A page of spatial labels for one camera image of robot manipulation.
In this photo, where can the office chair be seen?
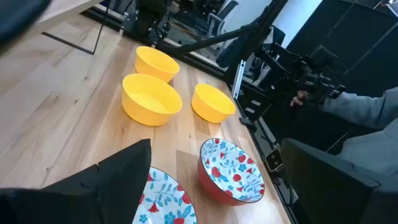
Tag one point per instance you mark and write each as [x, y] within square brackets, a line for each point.
[222, 14]

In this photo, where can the small table-level camera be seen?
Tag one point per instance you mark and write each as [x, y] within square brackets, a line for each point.
[273, 159]

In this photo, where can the red floral ceramic bowl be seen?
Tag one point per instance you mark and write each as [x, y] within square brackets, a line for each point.
[231, 171]

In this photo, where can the yellow plastic bowl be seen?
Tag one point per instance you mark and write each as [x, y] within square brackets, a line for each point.
[211, 104]
[155, 62]
[149, 102]

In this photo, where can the person's hand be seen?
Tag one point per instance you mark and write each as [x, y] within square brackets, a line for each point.
[299, 98]

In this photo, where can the silver metal bracket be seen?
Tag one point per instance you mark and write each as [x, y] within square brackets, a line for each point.
[238, 79]

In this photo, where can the red bowls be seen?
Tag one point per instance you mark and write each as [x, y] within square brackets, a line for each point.
[168, 202]

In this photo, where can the person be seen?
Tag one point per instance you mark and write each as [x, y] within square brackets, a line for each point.
[367, 109]

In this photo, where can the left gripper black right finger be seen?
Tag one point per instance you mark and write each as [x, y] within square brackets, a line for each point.
[335, 193]

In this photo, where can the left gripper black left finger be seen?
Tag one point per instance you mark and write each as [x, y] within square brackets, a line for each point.
[93, 199]

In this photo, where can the wooden shelf with black legs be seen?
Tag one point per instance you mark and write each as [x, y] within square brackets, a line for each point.
[62, 12]

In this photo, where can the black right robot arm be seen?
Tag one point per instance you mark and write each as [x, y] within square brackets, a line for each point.
[146, 18]

